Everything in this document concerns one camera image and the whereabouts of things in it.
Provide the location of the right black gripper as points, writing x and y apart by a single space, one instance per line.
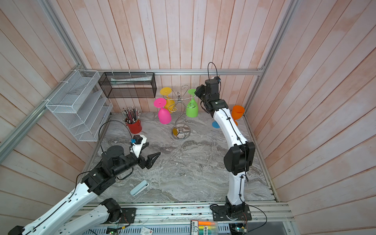
198 93

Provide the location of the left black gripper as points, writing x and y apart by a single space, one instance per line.
143 164

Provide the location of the green wine glass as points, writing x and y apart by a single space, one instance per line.
192 109

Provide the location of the blue wine glass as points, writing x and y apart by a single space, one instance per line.
215 125

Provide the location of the orange wine glass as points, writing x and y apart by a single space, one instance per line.
237 113

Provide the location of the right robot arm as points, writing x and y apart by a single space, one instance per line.
239 156

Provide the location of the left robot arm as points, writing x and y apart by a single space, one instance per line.
57 220

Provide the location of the chrome wine glass rack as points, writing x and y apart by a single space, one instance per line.
181 130

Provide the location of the pink wine glass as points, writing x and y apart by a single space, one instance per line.
163 114

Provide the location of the yellow wine glass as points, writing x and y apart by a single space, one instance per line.
170 103

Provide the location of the light blue case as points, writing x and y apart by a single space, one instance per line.
139 188

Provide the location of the red pencil cup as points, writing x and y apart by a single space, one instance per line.
135 128

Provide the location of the bundle of pencils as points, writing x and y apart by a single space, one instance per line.
131 115

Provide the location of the highlighter marker box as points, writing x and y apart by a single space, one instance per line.
203 227

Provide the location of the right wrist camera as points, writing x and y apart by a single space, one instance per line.
215 81

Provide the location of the black mesh wall basket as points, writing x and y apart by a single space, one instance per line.
116 85

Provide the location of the white mesh wall shelf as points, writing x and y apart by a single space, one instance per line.
79 108

